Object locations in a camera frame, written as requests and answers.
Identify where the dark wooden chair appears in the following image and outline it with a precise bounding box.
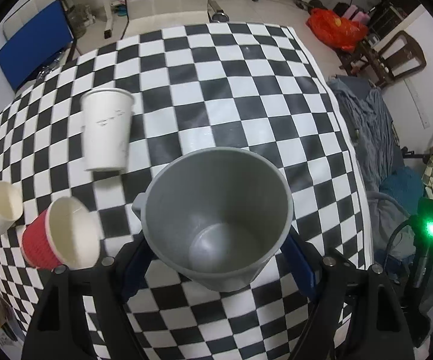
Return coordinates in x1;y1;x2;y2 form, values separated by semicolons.
339;31;427;89

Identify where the blue folded mat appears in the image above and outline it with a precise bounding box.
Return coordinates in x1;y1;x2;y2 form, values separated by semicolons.
0;0;74;92

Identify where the black white checkered tablecloth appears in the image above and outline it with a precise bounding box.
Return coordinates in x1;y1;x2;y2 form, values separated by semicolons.
0;24;371;359

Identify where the grey plastic mug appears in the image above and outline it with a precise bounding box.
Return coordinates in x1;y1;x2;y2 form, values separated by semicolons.
132;147;294;293

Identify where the small black dumbbell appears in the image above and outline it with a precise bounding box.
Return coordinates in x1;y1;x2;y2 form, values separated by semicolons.
293;0;325;13

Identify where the white paper cup lying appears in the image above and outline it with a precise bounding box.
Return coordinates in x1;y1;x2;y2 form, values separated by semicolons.
0;180;23;235

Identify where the tall white paper cup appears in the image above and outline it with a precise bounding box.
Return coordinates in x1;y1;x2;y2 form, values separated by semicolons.
81;88;133;172

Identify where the red ribbed paper cup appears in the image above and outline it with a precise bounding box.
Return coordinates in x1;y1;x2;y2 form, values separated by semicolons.
20;197;100;271

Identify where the grey blue blanket pile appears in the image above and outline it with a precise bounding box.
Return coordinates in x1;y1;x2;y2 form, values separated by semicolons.
327;76;424;261

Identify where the orange red plastic bag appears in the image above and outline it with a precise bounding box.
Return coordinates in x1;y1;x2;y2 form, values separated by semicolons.
306;8;369;53

